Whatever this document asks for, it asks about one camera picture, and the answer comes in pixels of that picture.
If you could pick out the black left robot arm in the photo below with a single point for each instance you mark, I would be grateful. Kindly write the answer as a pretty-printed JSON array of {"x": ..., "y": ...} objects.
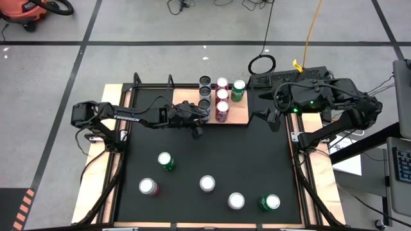
[{"x": 128, "y": 117}]

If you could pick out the silver aluminium extrusion post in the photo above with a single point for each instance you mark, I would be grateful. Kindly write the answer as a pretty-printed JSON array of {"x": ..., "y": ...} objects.
[{"x": 120, "y": 229}]

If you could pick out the white paper sheet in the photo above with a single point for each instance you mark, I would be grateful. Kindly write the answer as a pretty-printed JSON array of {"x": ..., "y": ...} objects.
[{"x": 348, "y": 163}]

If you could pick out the tall silver Celsius can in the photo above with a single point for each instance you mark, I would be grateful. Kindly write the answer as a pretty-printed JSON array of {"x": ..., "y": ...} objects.
[
  {"x": 204, "y": 104},
  {"x": 205, "y": 80},
  {"x": 205, "y": 92}
]

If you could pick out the black mat with orange stripes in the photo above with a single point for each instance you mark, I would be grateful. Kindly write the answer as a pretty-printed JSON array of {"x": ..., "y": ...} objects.
[{"x": 9, "y": 208}]

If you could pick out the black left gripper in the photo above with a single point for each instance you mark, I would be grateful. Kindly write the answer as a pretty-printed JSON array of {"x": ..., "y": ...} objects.
[{"x": 183, "y": 117}]

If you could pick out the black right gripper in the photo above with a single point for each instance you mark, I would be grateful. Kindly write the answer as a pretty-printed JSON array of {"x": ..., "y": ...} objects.
[{"x": 285, "y": 97}]

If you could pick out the green Sprite can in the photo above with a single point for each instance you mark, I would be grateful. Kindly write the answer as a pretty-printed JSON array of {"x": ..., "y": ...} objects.
[
  {"x": 272, "y": 201},
  {"x": 165, "y": 158},
  {"x": 238, "y": 90}
]

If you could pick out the flat computer monitor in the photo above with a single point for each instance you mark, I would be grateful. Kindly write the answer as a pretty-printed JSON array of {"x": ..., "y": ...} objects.
[{"x": 403, "y": 96}]

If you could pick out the pink and silver Spindrift can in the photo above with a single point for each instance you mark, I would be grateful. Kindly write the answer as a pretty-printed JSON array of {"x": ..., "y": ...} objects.
[
  {"x": 207, "y": 183},
  {"x": 147, "y": 186},
  {"x": 236, "y": 201}
]

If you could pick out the black caster wheel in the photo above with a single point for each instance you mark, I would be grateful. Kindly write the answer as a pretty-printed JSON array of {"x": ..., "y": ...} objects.
[{"x": 379, "y": 223}]

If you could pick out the dark red soda can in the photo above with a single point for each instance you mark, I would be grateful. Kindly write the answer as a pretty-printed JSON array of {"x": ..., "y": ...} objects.
[{"x": 222, "y": 94}]

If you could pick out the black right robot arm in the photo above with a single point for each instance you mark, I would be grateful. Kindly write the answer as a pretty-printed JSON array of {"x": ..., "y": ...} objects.
[{"x": 353, "y": 118}]

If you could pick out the orange shop vacuum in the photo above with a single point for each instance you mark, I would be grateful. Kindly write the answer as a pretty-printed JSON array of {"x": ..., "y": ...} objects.
[{"x": 22, "y": 9}]

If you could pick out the red Coca-Cola Star Wars can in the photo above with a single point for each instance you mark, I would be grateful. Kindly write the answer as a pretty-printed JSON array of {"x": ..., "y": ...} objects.
[{"x": 222, "y": 82}]

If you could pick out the black stand beam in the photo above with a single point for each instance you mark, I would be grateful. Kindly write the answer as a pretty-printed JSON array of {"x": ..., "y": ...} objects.
[{"x": 369, "y": 142}]

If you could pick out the yellow tag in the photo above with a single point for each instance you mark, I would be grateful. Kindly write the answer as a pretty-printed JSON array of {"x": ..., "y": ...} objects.
[{"x": 298, "y": 65}]

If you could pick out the wooden tray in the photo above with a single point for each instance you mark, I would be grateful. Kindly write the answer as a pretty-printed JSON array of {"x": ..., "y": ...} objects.
[{"x": 184, "y": 94}]

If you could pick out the black table mat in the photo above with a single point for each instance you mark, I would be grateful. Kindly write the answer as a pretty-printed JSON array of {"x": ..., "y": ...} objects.
[{"x": 224, "y": 154}]

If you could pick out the grey keyboard console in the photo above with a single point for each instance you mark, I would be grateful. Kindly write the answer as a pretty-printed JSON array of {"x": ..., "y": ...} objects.
[{"x": 403, "y": 165}]

